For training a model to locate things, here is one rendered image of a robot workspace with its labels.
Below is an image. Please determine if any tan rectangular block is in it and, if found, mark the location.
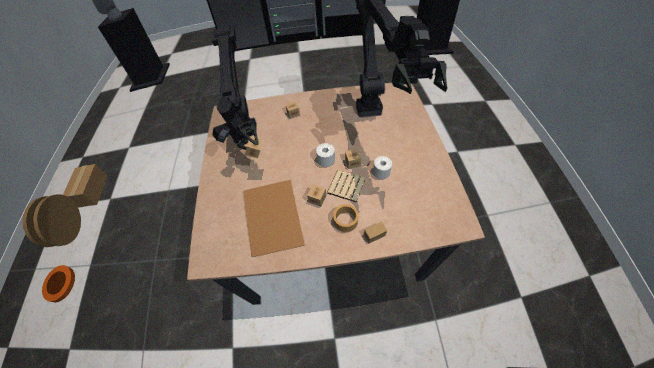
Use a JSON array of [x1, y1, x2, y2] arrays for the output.
[[364, 222, 387, 243]]

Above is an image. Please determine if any tan cardboard carton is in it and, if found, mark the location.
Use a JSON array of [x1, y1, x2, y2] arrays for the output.
[[245, 136, 263, 158], [285, 102, 300, 119], [345, 149, 361, 169]]

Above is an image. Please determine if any small square wooden pallet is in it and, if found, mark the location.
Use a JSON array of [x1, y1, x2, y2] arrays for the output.
[[328, 169, 365, 202]]

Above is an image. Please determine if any brown open cylinder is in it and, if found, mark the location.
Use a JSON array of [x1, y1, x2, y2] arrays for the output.
[[333, 204, 359, 232]]

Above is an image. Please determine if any brown cardboard carton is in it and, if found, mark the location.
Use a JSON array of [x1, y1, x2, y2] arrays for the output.
[[307, 185, 326, 207]]

